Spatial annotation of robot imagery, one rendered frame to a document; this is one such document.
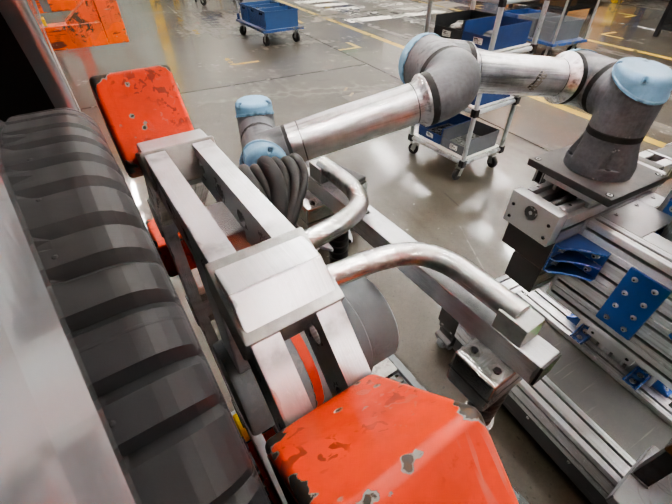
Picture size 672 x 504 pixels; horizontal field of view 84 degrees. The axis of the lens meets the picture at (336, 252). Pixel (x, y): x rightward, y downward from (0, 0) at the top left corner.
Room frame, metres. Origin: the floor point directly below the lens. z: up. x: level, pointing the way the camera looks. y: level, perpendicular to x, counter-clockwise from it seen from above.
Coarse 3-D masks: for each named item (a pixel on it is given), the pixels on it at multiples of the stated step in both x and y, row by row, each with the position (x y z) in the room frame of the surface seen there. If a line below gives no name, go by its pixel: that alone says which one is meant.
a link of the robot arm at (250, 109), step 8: (248, 96) 0.77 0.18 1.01; (256, 96) 0.77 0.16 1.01; (264, 96) 0.77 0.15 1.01; (240, 104) 0.74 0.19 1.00; (248, 104) 0.73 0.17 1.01; (256, 104) 0.73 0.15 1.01; (264, 104) 0.74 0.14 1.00; (240, 112) 0.73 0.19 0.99; (248, 112) 0.72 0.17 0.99; (256, 112) 0.72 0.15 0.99; (264, 112) 0.73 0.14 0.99; (272, 112) 0.75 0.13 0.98; (240, 120) 0.73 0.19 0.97; (248, 120) 0.71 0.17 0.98; (256, 120) 0.70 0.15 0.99; (264, 120) 0.70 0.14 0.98; (272, 120) 0.74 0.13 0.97; (240, 128) 0.71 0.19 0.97; (240, 136) 0.68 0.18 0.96
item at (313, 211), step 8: (304, 200) 0.48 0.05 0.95; (312, 200) 0.48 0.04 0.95; (304, 208) 0.46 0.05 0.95; (312, 208) 0.46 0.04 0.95; (320, 208) 0.47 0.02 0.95; (328, 208) 0.47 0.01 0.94; (304, 216) 0.46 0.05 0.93; (312, 216) 0.46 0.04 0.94; (320, 216) 0.47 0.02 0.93; (328, 216) 0.47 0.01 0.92; (304, 224) 0.46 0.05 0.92; (312, 224) 0.46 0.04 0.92
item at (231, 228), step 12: (216, 204) 0.27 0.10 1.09; (216, 216) 0.25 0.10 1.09; (228, 216) 0.25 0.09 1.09; (228, 228) 0.23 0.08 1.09; (240, 228) 0.23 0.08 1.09; (240, 240) 0.23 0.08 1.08; (204, 276) 0.22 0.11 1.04; (204, 288) 0.25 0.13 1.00; (216, 312) 0.22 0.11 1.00; (228, 336) 0.21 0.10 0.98; (228, 348) 0.22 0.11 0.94; (240, 360) 0.21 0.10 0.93; (240, 372) 0.21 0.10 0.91
